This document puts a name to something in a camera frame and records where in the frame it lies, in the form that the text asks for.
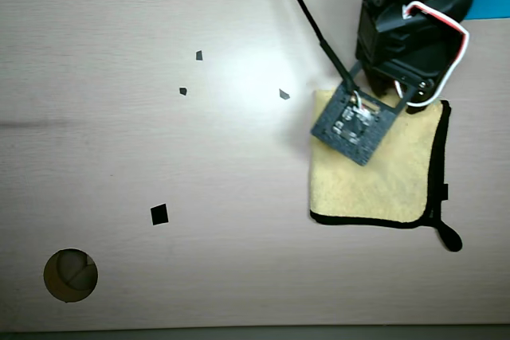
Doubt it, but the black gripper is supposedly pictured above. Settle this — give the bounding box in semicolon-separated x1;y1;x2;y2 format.
354;0;468;105

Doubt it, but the yellow towel with black trim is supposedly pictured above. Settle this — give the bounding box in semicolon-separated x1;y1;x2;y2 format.
309;88;464;253

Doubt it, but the large square black tape piece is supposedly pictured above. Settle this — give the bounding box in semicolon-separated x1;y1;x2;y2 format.
150;203;170;226

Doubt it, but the black camera cable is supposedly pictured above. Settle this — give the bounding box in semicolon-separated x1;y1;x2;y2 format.
273;0;360;92

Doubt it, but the round table cable hole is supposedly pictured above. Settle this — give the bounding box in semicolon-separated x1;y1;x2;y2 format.
42;248;99;303

